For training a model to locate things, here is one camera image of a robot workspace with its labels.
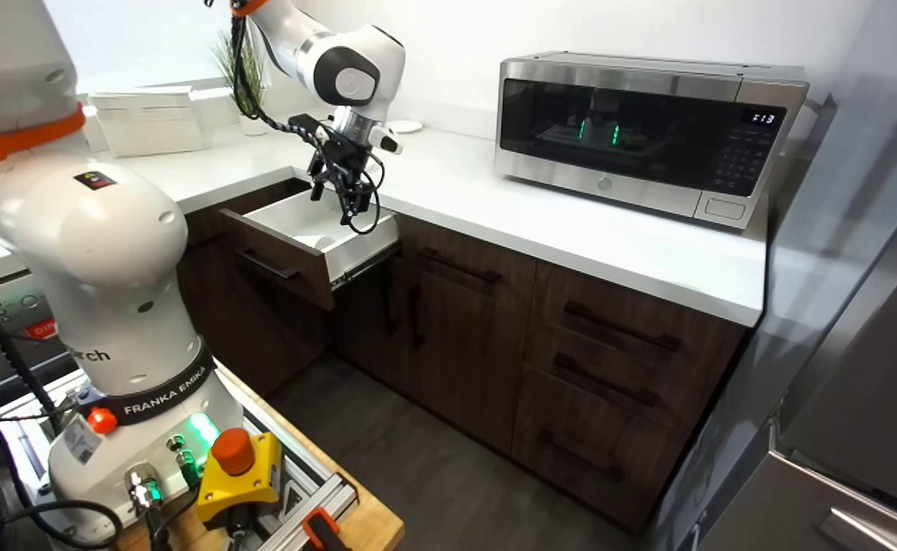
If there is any stainless steel refrigerator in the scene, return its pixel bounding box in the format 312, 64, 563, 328
658, 0, 897, 551

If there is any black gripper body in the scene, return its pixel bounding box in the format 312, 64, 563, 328
308, 127, 378, 202

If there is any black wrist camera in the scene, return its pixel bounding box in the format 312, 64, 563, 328
284, 111, 326, 144

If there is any dark wood cabinet drawer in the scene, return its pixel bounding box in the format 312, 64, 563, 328
531, 262, 747, 392
519, 330, 719, 462
508, 378, 684, 531

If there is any dark wood cabinet door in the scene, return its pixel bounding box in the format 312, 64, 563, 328
186, 239, 334, 398

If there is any grey controller box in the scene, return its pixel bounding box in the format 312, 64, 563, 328
0, 269, 68, 409

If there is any stainless steel microwave oven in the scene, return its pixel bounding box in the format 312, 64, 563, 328
492, 48, 811, 233

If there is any dark wood cabinet front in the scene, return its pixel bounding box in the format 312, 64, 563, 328
389, 215, 544, 452

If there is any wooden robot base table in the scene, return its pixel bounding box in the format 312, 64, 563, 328
107, 355, 407, 551

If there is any white rectangular box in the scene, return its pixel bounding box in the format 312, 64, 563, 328
87, 85, 205, 158

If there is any open white-lined wooden drawer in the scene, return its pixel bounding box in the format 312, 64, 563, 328
214, 185, 404, 315

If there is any aluminium extrusion rail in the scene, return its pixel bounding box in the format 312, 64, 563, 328
258, 472, 361, 551

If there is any green potted plant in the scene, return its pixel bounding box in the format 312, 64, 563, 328
214, 28, 266, 116

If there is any orange clamp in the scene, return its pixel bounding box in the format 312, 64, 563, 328
299, 505, 354, 551

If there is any yellow emergency stop button box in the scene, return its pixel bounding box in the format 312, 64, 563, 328
194, 426, 287, 530

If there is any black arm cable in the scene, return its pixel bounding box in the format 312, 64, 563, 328
226, 8, 317, 139

